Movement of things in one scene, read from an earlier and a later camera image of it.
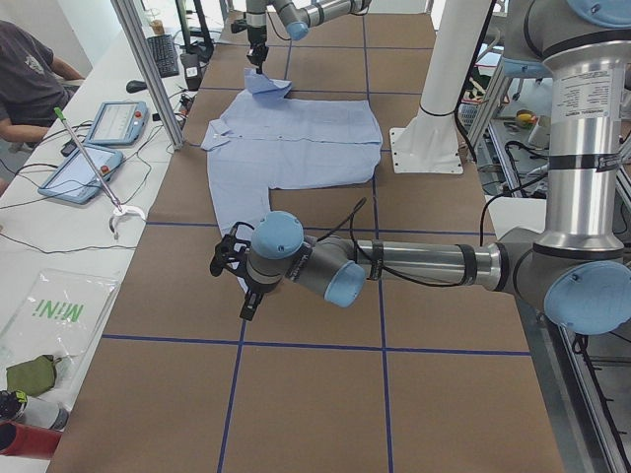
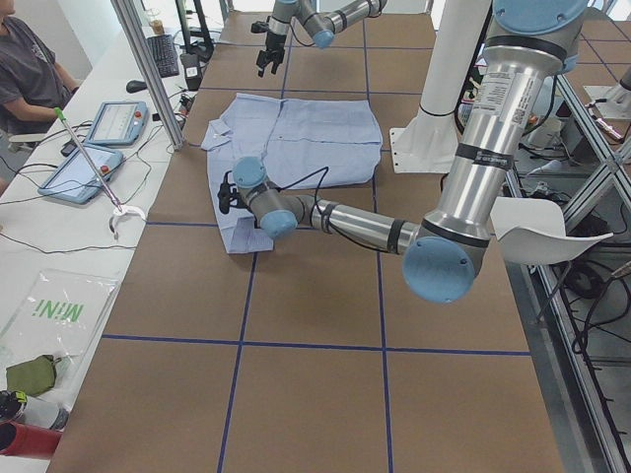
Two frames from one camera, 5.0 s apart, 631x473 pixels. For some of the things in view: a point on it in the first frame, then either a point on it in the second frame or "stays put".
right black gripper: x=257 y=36 -> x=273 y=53
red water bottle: x=19 y=439 stays put
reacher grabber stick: x=127 y=209 stays put
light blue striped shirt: x=271 y=140 stays put
